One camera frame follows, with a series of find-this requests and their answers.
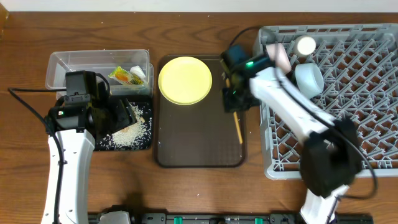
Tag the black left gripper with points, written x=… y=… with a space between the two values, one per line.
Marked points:
x=124 y=112

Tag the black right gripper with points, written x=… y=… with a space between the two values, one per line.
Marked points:
x=236 y=101

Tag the green snack wrapper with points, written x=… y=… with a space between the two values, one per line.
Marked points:
x=124 y=77

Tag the yellow plate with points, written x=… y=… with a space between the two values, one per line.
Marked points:
x=185 y=80

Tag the light blue bowl with rice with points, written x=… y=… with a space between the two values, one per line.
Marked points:
x=309 y=79

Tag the pale green cup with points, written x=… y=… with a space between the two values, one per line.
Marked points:
x=304 y=45

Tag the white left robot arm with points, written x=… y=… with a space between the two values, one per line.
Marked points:
x=73 y=128

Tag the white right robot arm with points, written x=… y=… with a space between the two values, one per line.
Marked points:
x=330 y=157

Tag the grey dishwasher rack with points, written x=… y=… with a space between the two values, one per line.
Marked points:
x=359 y=67

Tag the pile of white rice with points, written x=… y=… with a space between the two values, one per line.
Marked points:
x=132 y=130

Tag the black tray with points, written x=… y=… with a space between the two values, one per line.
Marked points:
x=140 y=140

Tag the clear plastic bin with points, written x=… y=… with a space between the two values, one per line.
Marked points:
x=103 y=62

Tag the brown serving tray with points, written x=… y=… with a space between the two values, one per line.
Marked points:
x=200 y=135

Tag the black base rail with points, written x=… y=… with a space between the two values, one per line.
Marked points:
x=273 y=218

